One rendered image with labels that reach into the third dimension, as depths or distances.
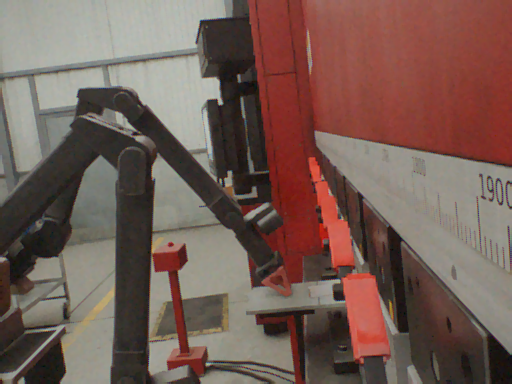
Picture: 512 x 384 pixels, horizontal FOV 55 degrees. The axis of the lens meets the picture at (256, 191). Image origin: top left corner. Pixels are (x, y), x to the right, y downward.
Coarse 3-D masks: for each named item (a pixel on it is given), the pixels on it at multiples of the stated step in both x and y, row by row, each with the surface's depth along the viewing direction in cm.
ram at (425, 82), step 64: (320, 0) 82; (384, 0) 29; (448, 0) 18; (320, 64) 103; (384, 64) 32; (448, 64) 19; (320, 128) 140; (384, 128) 34; (448, 128) 20; (384, 192) 38; (448, 256) 22
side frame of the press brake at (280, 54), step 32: (256, 0) 200; (288, 0) 199; (256, 32) 201; (288, 32) 200; (256, 64) 203; (288, 64) 202; (288, 96) 204; (288, 128) 205; (288, 160) 207; (288, 192) 209; (288, 224) 211; (288, 256) 212; (288, 320) 216
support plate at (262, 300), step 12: (252, 288) 136; (264, 288) 134; (300, 288) 131; (252, 300) 126; (264, 300) 125; (276, 300) 124; (288, 300) 123; (300, 300) 121; (312, 300) 120; (324, 300) 119; (252, 312) 119; (264, 312) 118
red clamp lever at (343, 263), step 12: (336, 228) 53; (348, 228) 53; (336, 240) 52; (348, 240) 52; (336, 252) 51; (348, 252) 51; (336, 264) 50; (348, 264) 50; (336, 288) 48; (336, 300) 48
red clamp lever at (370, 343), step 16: (352, 288) 33; (368, 288) 33; (352, 304) 32; (368, 304) 32; (352, 320) 32; (368, 320) 32; (352, 336) 31; (368, 336) 31; (384, 336) 31; (368, 352) 30; (384, 352) 30; (368, 368) 30; (384, 368) 30
